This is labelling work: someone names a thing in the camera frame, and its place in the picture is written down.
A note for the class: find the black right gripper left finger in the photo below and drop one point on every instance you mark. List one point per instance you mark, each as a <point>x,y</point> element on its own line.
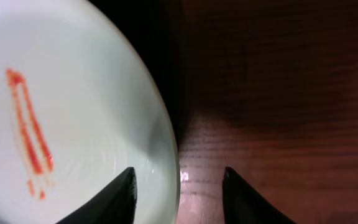
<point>114,204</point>

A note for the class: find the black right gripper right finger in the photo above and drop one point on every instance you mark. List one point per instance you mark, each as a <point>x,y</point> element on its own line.
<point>242,204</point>

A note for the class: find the light green plate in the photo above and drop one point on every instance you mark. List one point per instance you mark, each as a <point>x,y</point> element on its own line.
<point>77,107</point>

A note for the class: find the round black tray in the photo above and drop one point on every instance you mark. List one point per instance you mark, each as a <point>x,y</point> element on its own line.
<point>157,31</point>

